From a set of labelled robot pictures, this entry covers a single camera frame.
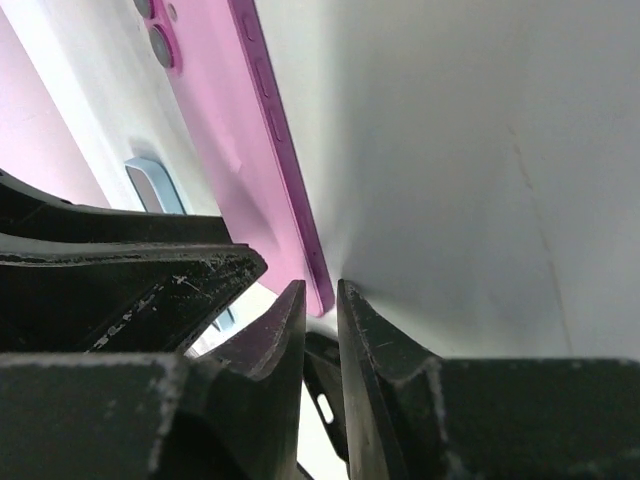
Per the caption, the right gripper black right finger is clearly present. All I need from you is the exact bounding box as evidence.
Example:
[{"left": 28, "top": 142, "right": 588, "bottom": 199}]
[{"left": 337, "top": 280, "right": 639, "bottom": 479}]

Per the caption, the pink smartphone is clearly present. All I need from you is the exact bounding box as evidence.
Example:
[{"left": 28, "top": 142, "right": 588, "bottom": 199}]
[{"left": 135, "top": 0, "right": 335, "bottom": 317}]

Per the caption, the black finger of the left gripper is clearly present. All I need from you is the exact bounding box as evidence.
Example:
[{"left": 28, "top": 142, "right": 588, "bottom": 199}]
[
  {"left": 1, "top": 243, "right": 267, "bottom": 353},
  {"left": 1, "top": 171, "right": 232, "bottom": 245}
]

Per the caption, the black phone case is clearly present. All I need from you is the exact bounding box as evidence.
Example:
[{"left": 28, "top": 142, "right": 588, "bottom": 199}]
[{"left": 303, "top": 332, "right": 349, "bottom": 465}]

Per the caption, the light blue phone case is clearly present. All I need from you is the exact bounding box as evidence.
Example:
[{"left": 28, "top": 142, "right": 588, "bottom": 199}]
[{"left": 123, "top": 157, "right": 239, "bottom": 334}]

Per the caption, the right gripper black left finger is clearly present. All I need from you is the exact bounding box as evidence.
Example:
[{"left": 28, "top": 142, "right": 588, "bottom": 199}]
[{"left": 1, "top": 281, "right": 306, "bottom": 479}]

